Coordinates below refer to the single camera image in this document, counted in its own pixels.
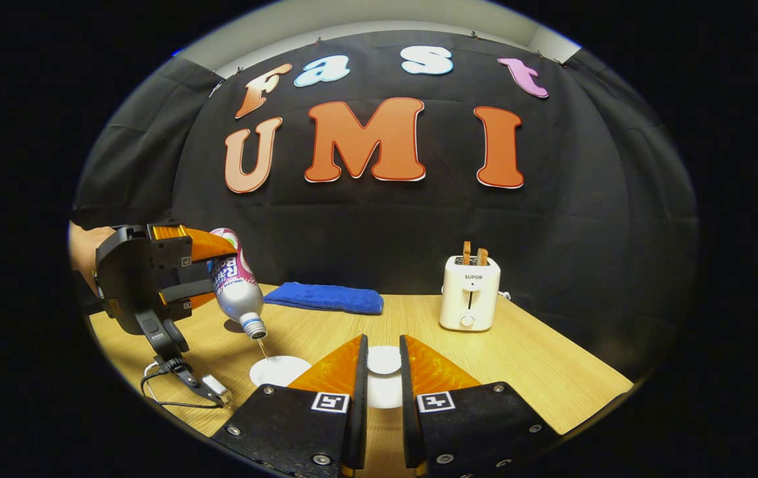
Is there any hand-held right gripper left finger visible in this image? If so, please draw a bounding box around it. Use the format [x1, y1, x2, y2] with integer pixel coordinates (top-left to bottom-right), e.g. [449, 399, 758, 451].
[210, 334, 370, 478]

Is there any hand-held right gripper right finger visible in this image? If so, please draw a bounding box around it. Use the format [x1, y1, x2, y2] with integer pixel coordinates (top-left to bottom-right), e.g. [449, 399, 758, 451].
[399, 334, 562, 478]

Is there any silver water bottle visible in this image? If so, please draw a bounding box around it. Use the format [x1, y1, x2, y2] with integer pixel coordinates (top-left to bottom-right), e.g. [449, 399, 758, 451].
[208, 228, 268, 341]

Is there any white teacup lid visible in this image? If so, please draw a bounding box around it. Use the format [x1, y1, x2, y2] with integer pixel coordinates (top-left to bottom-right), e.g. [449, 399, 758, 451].
[366, 345, 405, 410]

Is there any white teacup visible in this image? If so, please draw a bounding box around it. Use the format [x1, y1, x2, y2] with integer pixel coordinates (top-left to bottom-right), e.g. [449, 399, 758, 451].
[250, 355, 314, 388]

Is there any blue folded towel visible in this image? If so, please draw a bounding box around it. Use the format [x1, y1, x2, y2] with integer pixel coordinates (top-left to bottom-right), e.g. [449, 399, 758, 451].
[263, 282, 385, 315]

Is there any white toaster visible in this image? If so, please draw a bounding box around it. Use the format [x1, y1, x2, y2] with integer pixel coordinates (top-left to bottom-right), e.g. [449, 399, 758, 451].
[439, 256, 502, 332]

